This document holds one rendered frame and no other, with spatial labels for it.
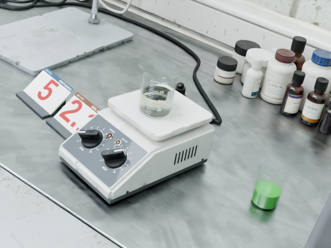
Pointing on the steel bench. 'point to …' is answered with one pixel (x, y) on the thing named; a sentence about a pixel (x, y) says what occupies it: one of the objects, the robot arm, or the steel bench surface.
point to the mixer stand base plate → (56, 39)
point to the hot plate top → (176, 119)
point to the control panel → (134, 155)
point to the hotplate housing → (154, 170)
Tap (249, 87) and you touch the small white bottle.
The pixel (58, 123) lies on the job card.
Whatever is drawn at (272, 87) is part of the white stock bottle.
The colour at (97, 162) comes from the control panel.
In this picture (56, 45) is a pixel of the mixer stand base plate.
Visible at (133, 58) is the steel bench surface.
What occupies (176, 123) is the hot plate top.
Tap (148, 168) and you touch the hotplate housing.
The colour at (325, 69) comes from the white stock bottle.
